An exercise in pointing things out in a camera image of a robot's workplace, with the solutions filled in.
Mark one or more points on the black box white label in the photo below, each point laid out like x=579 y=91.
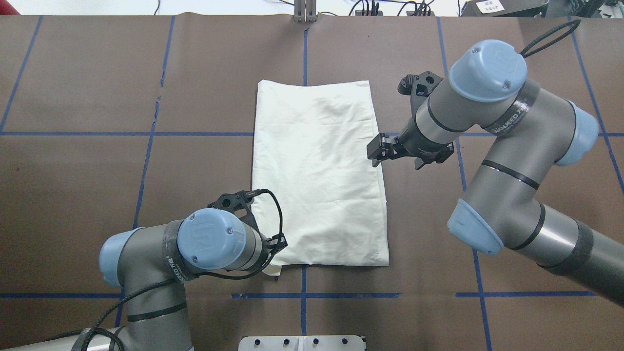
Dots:
x=505 y=8

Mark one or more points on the aluminium frame post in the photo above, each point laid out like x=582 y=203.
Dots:
x=305 y=11

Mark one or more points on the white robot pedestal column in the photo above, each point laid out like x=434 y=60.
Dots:
x=304 y=343

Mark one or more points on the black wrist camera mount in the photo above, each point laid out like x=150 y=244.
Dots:
x=240 y=201

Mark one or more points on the cream long sleeve cat shirt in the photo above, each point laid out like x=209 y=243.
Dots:
x=309 y=149

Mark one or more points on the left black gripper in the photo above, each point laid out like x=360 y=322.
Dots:
x=279 y=240

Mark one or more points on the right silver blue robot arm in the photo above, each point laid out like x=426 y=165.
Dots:
x=534 y=130

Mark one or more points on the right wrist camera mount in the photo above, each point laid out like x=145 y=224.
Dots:
x=418 y=87

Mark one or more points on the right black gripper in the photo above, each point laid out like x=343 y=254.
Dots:
x=416 y=143

